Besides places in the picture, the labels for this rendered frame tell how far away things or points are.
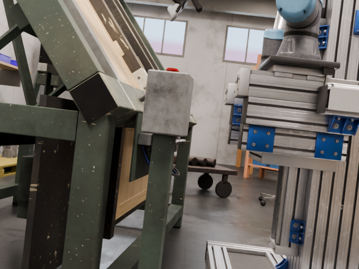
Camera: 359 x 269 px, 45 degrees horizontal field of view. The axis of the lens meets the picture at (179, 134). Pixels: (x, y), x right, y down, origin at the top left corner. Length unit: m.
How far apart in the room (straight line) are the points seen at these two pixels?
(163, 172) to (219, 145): 9.24
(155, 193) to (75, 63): 0.44
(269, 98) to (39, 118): 0.73
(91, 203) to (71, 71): 0.38
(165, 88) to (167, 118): 0.08
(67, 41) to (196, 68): 9.28
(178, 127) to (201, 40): 9.47
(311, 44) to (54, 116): 0.85
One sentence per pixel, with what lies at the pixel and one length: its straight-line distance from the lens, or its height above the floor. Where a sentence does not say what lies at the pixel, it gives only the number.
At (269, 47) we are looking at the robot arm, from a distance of 2.02.
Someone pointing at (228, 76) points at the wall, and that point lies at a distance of 10.56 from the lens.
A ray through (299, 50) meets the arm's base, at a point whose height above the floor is 1.07.
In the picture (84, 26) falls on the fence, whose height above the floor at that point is 1.08.
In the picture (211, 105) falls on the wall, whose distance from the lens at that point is 10.48.
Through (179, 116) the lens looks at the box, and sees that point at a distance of 1.22.
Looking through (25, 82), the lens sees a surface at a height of 0.92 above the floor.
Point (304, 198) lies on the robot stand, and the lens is 1.77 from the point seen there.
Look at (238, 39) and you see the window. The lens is 10.70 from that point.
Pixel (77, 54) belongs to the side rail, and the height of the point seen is 0.95.
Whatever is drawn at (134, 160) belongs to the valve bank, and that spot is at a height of 0.64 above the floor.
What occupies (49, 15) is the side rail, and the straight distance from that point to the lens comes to 1.37.
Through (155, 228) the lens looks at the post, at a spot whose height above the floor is 0.48.
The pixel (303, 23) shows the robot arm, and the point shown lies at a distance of 1.48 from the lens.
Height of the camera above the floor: 0.78
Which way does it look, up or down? 1 degrees down
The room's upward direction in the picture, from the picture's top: 7 degrees clockwise
